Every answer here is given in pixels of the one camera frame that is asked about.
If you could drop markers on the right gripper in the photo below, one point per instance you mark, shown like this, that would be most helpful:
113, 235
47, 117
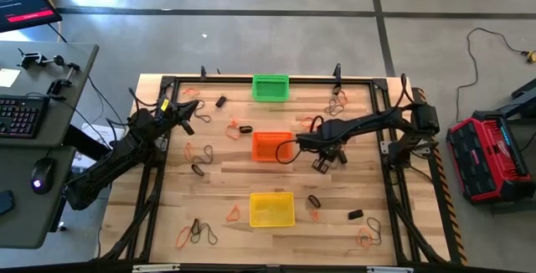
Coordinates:
333, 147

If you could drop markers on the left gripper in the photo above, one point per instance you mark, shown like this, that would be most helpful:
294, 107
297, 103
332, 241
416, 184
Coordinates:
168, 119

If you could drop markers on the orange rubber band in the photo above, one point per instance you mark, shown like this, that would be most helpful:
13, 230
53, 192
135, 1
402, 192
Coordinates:
187, 151
345, 97
178, 244
305, 120
228, 132
314, 215
228, 216
357, 237

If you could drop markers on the green plastic basket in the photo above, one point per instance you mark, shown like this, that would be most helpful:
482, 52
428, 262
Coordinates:
270, 89

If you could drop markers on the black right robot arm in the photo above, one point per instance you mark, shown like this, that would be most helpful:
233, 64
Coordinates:
368, 122

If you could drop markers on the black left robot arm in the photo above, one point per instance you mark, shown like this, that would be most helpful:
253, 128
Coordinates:
109, 160

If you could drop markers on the silver mounting plate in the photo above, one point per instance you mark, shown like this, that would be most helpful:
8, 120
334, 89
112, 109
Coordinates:
384, 146
162, 144

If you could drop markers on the black table clamp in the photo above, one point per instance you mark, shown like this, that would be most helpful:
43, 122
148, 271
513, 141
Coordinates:
337, 71
203, 73

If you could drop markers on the orange plastic basket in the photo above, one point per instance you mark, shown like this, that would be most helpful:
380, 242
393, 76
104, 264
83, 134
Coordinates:
272, 147

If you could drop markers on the yellow plastic basket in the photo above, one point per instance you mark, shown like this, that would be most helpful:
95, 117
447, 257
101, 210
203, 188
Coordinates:
272, 210

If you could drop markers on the white paper sheet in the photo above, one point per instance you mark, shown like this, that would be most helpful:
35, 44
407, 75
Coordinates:
98, 132

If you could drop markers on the black desk leg beam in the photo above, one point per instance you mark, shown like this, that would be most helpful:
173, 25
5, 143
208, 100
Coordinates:
79, 139

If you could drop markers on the silver hinge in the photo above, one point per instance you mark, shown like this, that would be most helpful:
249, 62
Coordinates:
389, 269
155, 268

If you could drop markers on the black yellow hazard strip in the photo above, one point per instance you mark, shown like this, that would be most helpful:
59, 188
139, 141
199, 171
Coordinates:
449, 206

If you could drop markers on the black desk clamp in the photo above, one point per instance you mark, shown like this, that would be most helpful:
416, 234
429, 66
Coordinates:
30, 59
58, 84

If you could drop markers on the grey desk top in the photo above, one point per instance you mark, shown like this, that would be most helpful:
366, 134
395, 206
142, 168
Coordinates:
37, 76
21, 227

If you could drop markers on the black computer mouse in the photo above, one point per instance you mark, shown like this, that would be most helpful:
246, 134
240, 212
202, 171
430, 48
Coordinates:
42, 174

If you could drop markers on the red and black toolbox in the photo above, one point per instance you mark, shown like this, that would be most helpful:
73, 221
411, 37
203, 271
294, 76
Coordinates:
490, 164

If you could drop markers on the black keyboard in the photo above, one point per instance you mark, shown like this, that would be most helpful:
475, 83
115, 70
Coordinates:
21, 116

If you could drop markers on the white paper note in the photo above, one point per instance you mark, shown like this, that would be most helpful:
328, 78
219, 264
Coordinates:
8, 78

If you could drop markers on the black phone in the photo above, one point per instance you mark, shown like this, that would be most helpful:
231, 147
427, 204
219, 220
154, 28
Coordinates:
5, 202

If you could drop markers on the black equipment stand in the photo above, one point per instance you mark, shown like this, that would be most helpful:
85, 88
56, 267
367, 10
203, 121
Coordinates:
523, 97

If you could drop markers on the yellow plug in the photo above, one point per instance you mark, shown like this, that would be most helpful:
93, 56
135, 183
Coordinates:
531, 56

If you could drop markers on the black aluminium table frame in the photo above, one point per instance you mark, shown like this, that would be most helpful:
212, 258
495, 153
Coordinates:
226, 80

